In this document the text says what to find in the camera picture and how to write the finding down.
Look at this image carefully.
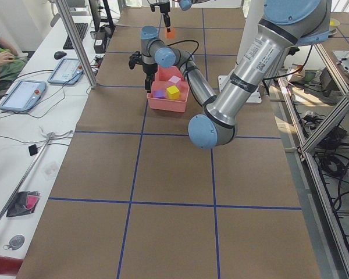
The orange foam block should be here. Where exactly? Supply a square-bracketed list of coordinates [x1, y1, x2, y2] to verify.
[165, 28, 176, 39]

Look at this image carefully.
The light pink foam block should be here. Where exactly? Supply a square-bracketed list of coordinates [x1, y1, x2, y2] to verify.
[168, 76, 182, 86]

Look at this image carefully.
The black computer mouse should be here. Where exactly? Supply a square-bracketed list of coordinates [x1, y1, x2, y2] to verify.
[54, 51, 67, 60]

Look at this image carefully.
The aluminium frame post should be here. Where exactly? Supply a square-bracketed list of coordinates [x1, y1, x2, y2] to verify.
[55, 0, 97, 90]

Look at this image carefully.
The person in green shirt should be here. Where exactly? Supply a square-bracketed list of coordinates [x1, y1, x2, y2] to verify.
[0, 35, 27, 91]

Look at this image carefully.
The pink plastic bin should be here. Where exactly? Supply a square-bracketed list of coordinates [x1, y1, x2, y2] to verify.
[147, 66, 190, 113]

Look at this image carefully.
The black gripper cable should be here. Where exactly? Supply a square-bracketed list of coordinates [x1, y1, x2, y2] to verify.
[166, 40, 200, 69]

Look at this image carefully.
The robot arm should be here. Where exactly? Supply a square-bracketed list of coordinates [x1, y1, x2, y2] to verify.
[147, 0, 206, 32]
[129, 1, 332, 149]

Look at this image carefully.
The aluminium frame rail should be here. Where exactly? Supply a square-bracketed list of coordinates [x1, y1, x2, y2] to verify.
[277, 38, 349, 278]

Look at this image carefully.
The far teach pendant tablet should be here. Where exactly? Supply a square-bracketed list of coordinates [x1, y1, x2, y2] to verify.
[48, 58, 83, 85]

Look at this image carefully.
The pink and black pouch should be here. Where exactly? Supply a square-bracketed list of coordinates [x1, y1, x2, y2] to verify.
[6, 191, 41, 217]

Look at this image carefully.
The aluminium rod on desk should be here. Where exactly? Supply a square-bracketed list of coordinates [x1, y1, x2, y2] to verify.
[0, 132, 56, 221]

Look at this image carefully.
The black computer monitor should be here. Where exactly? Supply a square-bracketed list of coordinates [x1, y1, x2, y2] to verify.
[88, 0, 115, 35]

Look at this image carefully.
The black keyboard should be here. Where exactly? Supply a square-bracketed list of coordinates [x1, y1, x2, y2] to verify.
[62, 22, 89, 50]

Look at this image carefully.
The purple foam block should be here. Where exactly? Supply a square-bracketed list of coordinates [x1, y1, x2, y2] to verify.
[152, 90, 166, 99]

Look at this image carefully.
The teach pendant tablet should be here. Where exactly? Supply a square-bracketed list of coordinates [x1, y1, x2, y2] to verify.
[48, 58, 83, 85]
[0, 80, 47, 112]

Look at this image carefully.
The yellow foam block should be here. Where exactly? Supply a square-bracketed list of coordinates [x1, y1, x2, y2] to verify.
[166, 85, 180, 100]

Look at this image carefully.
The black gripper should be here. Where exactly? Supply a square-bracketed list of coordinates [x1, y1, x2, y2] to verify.
[129, 51, 158, 93]
[149, 0, 171, 31]

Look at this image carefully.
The near teach pendant tablet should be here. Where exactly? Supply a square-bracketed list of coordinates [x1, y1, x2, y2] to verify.
[0, 80, 47, 112]

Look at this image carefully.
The black power supply box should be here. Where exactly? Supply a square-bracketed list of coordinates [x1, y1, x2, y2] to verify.
[94, 31, 106, 54]

